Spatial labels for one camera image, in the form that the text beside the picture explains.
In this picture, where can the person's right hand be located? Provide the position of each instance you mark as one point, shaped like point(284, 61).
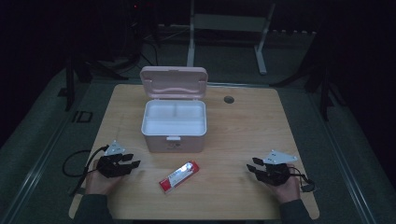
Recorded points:
point(289, 191)

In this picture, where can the black stand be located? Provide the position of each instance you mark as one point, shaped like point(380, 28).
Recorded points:
point(323, 90)
point(70, 81)

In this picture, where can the white shelf cabinet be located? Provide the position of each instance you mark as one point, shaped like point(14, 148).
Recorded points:
point(172, 123)

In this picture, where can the pink storage box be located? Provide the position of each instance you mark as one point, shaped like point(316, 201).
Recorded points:
point(172, 82)

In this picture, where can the red and white carton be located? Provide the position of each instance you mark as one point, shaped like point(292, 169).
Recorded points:
point(179, 176)

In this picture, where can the black floor plate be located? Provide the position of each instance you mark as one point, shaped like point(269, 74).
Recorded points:
point(82, 116)

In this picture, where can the round table grommet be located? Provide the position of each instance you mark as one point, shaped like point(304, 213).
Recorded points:
point(229, 99)

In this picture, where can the person's left hand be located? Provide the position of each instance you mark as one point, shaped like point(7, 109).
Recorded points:
point(98, 185)

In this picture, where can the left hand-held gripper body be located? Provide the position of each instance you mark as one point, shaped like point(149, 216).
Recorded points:
point(112, 166)

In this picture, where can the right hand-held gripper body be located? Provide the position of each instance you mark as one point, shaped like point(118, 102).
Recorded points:
point(275, 174)

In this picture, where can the white metal stand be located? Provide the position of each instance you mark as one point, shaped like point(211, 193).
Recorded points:
point(229, 22)

